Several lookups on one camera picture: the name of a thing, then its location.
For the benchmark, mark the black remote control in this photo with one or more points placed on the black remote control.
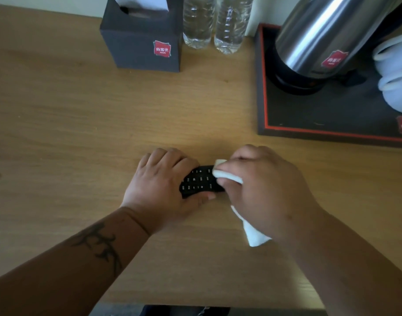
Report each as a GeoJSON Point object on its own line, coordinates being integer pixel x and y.
{"type": "Point", "coordinates": [201, 182]}

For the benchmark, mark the clear water bottle blue label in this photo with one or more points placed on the clear water bottle blue label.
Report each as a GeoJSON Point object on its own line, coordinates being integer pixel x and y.
{"type": "Point", "coordinates": [232, 26]}
{"type": "Point", "coordinates": [198, 22]}

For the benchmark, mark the white mug red label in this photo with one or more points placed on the white mug red label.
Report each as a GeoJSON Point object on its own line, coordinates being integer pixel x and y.
{"type": "Point", "coordinates": [398, 95]}
{"type": "Point", "coordinates": [396, 57]}

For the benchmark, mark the white tissue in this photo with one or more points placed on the white tissue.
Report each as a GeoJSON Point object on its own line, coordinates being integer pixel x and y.
{"type": "Point", "coordinates": [141, 2]}

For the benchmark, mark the person's right forearm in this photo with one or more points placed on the person's right forearm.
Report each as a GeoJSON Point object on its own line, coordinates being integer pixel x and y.
{"type": "Point", "coordinates": [352, 273]}

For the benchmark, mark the black kettle base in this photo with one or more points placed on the black kettle base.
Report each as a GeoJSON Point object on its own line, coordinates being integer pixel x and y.
{"type": "Point", "coordinates": [296, 85]}

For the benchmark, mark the steel electric kettle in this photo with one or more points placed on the steel electric kettle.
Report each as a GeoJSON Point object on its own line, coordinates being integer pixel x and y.
{"type": "Point", "coordinates": [322, 29]}

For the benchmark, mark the black power plug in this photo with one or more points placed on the black power plug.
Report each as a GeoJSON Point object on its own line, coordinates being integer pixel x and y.
{"type": "Point", "coordinates": [355, 78]}

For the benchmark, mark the person's right black shoe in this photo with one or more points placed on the person's right black shoe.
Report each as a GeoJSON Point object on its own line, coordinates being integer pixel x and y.
{"type": "Point", "coordinates": [217, 311]}

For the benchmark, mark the person's left hand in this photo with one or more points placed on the person's left hand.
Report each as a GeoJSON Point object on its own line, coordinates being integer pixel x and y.
{"type": "Point", "coordinates": [155, 194]}

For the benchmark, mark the person's right hand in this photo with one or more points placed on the person's right hand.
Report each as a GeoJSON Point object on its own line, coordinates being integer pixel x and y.
{"type": "Point", "coordinates": [273, 194]}

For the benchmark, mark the white paper card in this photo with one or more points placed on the white paper card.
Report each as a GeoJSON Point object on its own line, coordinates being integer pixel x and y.
{"type": "Point", "coordinates": [253, 16]}

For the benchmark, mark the person's left forearm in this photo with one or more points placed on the person's left forearm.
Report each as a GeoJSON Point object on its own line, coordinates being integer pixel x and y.
{"type": "Point", "coordinates": [66, 269]}

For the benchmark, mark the black tray with red rim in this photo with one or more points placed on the black tray with red rim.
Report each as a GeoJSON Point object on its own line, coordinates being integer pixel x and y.
{"type": "Point", "coordinates": [335, 111]}

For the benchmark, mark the dark grey tissue box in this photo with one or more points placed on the dark grey tissue box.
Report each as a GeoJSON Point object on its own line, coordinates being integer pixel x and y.
{"type": "Point", "coordinates": [135, 46]}

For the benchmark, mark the pale yellow cloth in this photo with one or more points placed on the pale yellow cloth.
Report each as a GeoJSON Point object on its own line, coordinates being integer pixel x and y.
{"type": "Point", "coordinates": [253, 235]}

